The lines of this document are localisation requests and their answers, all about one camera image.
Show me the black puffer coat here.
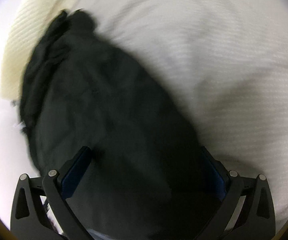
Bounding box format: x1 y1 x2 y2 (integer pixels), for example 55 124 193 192
20 11 221 239

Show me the grey bed cover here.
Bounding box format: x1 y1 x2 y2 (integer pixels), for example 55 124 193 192
0 0 288 229

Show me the cream quilted headboard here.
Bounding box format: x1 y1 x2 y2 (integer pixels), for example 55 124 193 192
0 0 77 100

